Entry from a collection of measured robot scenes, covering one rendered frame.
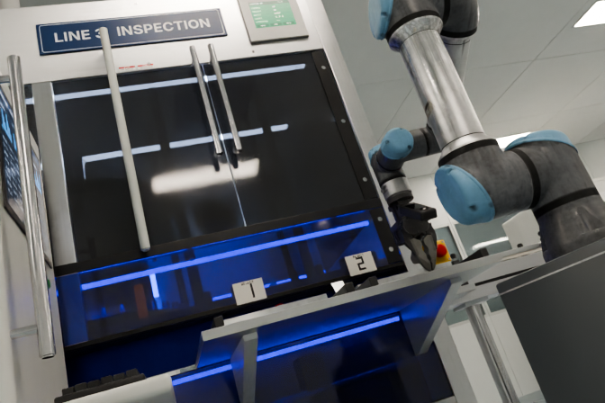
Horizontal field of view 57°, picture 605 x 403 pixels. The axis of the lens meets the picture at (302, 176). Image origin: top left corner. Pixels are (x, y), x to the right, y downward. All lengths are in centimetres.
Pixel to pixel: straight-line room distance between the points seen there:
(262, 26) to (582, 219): 131
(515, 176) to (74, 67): 138
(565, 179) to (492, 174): 13
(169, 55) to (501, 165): 122
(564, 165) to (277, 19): 125
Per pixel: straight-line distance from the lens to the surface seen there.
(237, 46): 196
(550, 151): 109
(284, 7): 209
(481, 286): 193
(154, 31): 198
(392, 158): 141
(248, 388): 141
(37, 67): 193
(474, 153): 103
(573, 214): 106
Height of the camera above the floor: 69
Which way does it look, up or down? 22 degrees up
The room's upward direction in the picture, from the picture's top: 18 degrees counter-clockwise
